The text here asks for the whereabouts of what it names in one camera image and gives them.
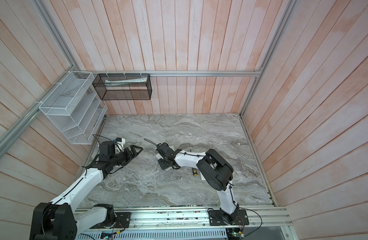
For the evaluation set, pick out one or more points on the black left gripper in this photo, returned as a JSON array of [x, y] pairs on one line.
[[130, 156]]

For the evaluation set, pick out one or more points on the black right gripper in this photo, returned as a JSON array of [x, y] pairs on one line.
[[162, 165]]

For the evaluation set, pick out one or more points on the white remote with green screen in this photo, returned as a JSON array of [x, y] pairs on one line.
[[165, 156]]

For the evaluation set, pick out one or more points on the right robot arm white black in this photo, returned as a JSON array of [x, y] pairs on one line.
[[216, 171]]

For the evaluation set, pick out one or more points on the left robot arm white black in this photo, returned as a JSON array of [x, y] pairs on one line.
[[56, 220]]

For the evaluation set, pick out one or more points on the white air conditioner remote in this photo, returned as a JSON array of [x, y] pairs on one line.
[[202, 177]]

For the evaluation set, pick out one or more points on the white paper in basket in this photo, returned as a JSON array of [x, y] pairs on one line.
[[138, 82]]

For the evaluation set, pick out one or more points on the green circuit board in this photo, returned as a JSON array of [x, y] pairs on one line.
[[107, 236]]

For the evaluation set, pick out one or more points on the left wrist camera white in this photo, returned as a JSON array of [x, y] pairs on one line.
[[120, 141]]

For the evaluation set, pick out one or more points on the black mesh wall basket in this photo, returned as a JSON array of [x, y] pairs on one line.
[[122, 93]]

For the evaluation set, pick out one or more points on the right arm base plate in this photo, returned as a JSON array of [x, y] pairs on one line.
[[220, 218]]

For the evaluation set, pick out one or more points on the white mesh wall shelf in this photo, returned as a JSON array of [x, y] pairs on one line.
[[75, 112]]

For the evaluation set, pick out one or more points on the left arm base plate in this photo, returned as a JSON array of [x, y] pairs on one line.
[[122, 221]]

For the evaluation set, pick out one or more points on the aluminium mounting rail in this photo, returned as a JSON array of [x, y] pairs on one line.
[[197, 217]]

